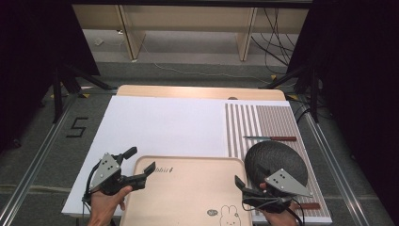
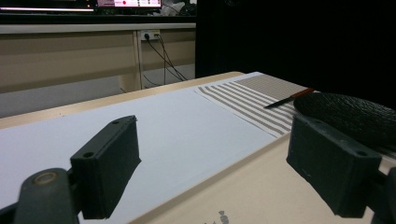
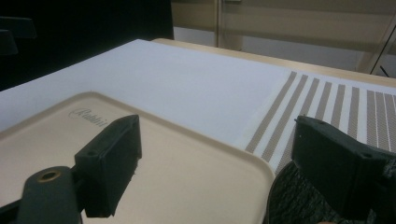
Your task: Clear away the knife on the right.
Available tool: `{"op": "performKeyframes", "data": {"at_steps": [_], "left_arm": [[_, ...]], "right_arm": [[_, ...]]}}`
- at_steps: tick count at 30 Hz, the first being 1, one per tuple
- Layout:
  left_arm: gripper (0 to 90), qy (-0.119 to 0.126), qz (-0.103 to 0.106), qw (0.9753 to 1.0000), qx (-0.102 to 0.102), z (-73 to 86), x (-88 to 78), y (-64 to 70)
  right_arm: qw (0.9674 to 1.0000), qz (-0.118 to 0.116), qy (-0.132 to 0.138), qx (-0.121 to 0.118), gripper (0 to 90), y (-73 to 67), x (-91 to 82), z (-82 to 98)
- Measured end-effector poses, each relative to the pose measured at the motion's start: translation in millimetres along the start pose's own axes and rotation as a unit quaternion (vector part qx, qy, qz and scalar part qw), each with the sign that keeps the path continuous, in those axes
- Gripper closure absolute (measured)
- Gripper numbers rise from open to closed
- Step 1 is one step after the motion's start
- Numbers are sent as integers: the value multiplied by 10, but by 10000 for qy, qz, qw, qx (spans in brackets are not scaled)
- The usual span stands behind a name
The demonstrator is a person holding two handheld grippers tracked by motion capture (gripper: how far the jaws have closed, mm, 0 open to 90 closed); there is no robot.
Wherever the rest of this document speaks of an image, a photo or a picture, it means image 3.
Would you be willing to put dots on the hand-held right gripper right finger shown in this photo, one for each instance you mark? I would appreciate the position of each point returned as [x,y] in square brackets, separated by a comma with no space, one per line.
[336,168]

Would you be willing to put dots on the light wooden shelf unit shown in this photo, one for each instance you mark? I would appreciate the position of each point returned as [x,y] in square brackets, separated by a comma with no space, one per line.
[280,18]

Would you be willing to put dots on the black textured oval plate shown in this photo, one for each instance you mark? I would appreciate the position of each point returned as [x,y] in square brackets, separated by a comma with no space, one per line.
[295,199]

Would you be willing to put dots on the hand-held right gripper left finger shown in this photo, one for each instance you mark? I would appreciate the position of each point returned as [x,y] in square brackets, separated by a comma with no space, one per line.
[109,161]

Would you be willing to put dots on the striped woven placemat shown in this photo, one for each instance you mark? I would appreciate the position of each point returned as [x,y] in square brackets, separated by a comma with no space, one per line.
[339,102]

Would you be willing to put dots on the beige plastic tray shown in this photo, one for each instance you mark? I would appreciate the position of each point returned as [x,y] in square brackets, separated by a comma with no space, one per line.
[193,174]

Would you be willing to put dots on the white board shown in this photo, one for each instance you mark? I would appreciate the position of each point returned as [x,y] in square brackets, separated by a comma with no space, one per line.
[174,84]

